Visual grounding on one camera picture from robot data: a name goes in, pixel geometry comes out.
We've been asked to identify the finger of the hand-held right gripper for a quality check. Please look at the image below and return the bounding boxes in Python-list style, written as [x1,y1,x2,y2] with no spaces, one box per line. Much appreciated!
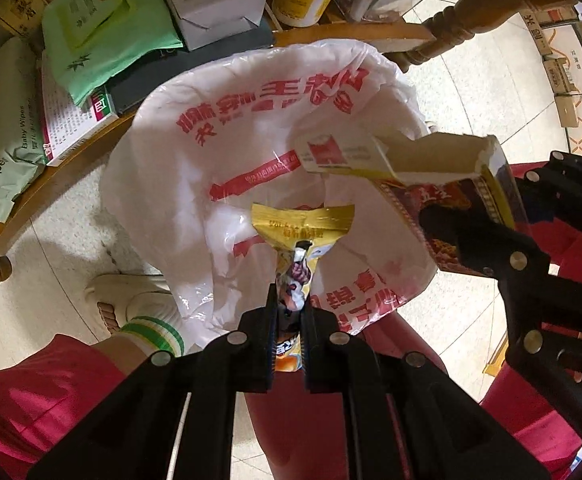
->
[419,207,582,441]
[513,151,582,281]

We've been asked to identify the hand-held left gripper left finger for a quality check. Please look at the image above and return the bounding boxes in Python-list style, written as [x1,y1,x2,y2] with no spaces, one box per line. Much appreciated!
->
[26,284,279,480]

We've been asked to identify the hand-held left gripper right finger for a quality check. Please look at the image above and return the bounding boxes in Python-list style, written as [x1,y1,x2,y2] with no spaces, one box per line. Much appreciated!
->
[301,305,552,480]

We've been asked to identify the red yellow printed carton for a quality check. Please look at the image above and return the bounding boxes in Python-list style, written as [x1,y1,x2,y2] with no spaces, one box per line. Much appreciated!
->
[291,127,529,281]

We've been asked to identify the yellow snack wrapper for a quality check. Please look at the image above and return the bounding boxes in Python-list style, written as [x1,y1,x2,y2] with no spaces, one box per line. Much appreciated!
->
[251,202,357,376]

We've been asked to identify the white red-printed plastic bag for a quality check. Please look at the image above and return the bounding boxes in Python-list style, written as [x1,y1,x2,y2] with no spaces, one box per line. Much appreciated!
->
[98,40,439,356]

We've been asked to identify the white green-striped sock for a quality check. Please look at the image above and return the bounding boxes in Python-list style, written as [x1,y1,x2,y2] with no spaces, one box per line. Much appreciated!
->
[118,316,187,358]

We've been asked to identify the wooden table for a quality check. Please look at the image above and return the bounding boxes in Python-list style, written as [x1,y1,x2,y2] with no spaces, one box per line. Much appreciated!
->
[0,0,579,303]

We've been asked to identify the person's left leg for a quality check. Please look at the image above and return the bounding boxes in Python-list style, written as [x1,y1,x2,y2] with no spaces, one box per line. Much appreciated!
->
[0,332,152,480]

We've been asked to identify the dark grey book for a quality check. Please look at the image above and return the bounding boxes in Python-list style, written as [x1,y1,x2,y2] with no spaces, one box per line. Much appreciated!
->
[106,25,277,113]

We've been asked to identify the white red text box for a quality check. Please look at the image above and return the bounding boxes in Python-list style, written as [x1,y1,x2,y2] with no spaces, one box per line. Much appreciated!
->
[41,55,122,166]

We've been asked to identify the green wipes packets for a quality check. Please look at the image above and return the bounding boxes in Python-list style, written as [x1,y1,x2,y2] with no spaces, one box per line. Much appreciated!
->
[41,0,184,108]

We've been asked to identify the baby wipes pack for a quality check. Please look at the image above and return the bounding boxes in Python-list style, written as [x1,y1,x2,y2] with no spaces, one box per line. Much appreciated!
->
[0,37,47,233]

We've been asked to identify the light green packet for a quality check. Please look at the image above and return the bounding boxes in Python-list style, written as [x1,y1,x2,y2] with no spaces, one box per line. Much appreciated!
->
[46,0,132,51]

